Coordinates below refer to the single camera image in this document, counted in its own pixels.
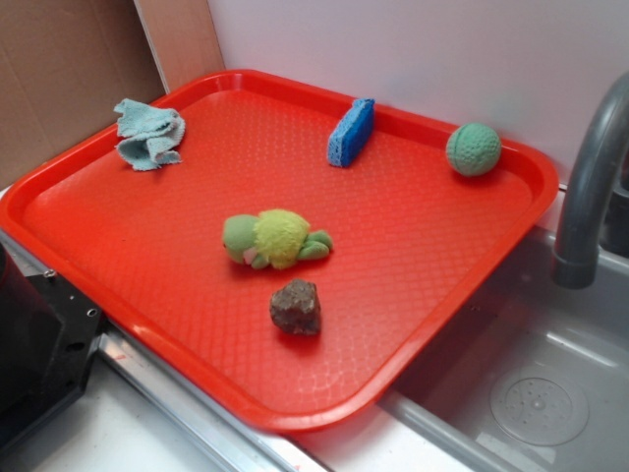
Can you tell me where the blue sponge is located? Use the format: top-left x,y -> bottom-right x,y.
327,98 -> 374,168

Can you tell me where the grey toy faucet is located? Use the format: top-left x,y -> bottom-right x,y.
551,74 -> 628,289

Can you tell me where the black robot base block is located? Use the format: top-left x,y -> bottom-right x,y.
1,249 -> 104,452

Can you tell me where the green rubber ball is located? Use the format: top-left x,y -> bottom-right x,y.
445,123 -> 502,177

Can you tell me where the brown cardboard panel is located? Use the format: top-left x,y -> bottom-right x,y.
1,1 -> 224,187

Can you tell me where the red plastic tray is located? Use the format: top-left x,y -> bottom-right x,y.
1,71 -> 558,433

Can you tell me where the grey plastic sink basin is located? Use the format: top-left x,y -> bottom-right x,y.
380,229 -> 628,471

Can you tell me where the light blue crumpled cloth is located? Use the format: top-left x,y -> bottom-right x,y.
114,98 -> 186,172

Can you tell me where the green plush turtle toy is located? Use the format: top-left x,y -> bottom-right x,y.
222,209 -> 333,269

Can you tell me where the brown rock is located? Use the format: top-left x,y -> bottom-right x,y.
269,278 -> 321,336

